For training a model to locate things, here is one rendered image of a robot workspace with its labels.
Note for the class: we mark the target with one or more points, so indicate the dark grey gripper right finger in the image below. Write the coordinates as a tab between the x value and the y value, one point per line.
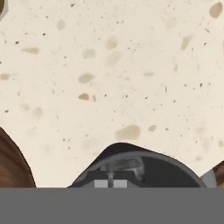
120	183

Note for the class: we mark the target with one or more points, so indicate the brown wooden grey-edged object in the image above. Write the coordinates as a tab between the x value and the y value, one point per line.
219	175

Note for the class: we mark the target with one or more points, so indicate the brown wooden cupboard front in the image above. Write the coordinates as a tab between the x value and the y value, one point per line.
13	166

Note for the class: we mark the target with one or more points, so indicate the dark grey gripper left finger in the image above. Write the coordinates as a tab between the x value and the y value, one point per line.
100	183

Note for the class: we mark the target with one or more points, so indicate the grey rimmed round container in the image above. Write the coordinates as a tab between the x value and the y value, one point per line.
2	8

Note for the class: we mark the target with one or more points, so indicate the dark grey ice bowl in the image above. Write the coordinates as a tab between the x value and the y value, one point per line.
166	175

